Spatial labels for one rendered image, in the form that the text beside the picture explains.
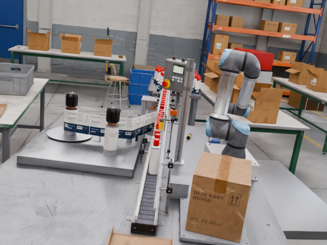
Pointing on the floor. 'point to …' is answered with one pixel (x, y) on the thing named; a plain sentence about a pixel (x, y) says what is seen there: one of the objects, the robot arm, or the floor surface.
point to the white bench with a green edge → (15, 115)
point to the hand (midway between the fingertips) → (214, 142)
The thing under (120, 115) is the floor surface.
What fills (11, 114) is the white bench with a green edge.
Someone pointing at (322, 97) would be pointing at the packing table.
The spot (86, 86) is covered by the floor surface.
